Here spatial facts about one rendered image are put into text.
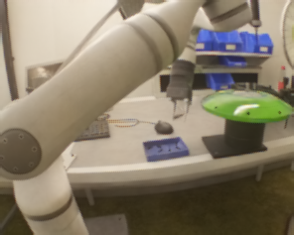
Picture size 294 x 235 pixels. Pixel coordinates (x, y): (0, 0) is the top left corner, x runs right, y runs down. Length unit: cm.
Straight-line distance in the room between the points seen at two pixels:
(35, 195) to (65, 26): 136
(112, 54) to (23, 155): 15
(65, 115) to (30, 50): 144
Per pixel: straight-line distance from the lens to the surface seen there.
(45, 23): 160
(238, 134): 61
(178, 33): 26
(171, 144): 67
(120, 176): 57
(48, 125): 21
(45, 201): 28
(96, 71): 22
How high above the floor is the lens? 122
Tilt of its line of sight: 18 degrees down
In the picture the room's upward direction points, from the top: 4 degrees counter-clockwise
